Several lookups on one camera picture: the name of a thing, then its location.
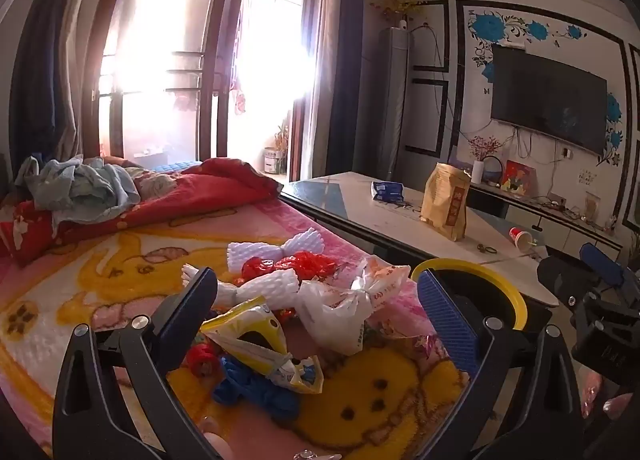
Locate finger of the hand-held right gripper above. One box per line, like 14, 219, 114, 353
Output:
537, 252, 590, 308
579, 241, 640, 291

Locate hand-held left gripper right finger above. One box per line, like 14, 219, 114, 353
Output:
416, 270, 586, 460

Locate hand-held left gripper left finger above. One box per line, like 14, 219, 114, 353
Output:
52, 267, 223, 460

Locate yellow rimmed black trash bin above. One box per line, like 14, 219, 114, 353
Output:
411, 259, 531, 341

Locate yellow snack packet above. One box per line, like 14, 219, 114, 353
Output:
200, 296, 325, 395

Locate white foam fruit net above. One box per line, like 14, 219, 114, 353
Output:
181, 264, 301, 313
227, 227, 326, 273

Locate blue plastic bag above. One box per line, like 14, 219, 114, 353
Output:
212, 355, 301, 421

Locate white plastic bag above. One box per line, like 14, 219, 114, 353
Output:
295, 260, 412, 356

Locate red plastic bag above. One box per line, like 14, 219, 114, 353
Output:
241, 250, 337, 286

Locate person's right hand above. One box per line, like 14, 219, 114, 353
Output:
575, 367, 640, 436

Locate person's left hand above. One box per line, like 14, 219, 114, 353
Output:
202, 417, 236, 460

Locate white television cabinet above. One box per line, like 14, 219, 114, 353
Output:
467, 180, 623, 266

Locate red paper cup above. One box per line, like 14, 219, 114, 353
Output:
509, 226, 536, 252

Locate pink yellow printed blanket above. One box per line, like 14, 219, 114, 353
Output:
0, 200, 471, 460

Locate colourful picture box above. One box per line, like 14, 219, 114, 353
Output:
500, 160, 532, 195

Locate brown paper bag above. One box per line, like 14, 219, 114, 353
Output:
419, 162, 472, 243

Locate red quilt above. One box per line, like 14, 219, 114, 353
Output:
0, 157, 283, 266

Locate white coffee table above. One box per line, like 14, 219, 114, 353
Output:
280, 172, 561, 308

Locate pale floral cloth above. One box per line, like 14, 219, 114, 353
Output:
135, 172, 178, 201

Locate white vase with red flowers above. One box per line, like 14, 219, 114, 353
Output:
466, 135, 501, 185

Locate blue packet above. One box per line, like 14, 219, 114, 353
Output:
371, 181, 405, 204

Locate blue quilted cushion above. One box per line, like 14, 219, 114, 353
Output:
150, 160, 203, 175

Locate light blue clothes pile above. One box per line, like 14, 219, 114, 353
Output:
15, 154, 142, 226

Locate hanging clothes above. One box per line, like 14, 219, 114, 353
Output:
227, 0, 251, 116

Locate grey standing air conditioner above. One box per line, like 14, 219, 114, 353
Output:
372, 26, 411, 186

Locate dark blue curtain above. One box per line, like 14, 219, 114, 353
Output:
10, 0, 101, 176
325, 0, 366, 176

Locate yellow artificial flowers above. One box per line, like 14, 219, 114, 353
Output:
369, 0, 426, 28

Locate round black frame ornament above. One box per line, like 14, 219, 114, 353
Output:
482, 155, 503, 187

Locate black wall television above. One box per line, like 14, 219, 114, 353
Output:
490, 43, 608, 157

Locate brown window frame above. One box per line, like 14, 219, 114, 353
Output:
82, 0, 326, 181

